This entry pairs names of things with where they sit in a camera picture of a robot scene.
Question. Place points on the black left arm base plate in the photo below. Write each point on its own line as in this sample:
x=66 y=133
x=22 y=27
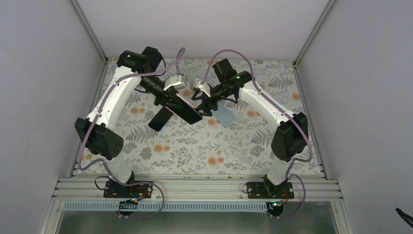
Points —
x=115 y=190

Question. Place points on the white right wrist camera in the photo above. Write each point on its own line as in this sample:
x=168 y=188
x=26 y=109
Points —
x=205 y=87

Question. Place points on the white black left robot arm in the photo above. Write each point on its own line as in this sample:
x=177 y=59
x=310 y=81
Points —
x=99 y=141

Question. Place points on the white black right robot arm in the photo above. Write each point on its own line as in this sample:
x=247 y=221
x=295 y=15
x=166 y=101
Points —
x=291 y=133

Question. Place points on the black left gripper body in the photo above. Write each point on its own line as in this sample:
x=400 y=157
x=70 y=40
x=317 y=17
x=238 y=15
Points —
x=167 y=95

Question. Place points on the phone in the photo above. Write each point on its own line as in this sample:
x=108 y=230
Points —
x=184 y=110
x=160 y=119

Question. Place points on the light blue phone case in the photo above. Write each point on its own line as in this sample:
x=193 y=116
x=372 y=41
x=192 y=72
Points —
x=224 y=115

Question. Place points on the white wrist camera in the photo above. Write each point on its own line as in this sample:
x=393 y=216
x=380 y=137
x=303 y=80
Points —
x=205 y=87
x=178 y=82

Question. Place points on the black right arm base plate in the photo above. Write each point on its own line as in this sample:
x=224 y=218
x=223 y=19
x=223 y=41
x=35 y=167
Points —
x=266 y=190

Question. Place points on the aluminium frame post left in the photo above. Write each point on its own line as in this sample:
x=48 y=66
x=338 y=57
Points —
x=89 y=31

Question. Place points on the aluminium frame post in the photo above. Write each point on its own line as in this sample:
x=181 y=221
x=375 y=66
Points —
x=89 y=31
x=326 y=11

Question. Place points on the slotted cable duct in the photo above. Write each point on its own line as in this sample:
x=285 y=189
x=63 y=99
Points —
x=168 y=206

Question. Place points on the floral patterned table mat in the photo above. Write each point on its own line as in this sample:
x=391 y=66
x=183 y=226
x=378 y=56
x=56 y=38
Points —
x=207 y=147

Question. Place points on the black object at corner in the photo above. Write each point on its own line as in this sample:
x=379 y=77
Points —
x=405 y=217

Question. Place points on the aluminium frame post right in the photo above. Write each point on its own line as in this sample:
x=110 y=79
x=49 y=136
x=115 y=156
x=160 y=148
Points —
x=326 y=11

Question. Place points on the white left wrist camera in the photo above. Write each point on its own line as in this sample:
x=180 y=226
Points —
x=178 y=82

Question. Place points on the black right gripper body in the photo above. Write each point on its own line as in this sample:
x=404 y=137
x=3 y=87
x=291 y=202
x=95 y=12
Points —
x=205 y=101

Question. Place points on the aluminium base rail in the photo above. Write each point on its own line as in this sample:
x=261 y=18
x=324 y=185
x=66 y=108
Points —
x=199 y=188

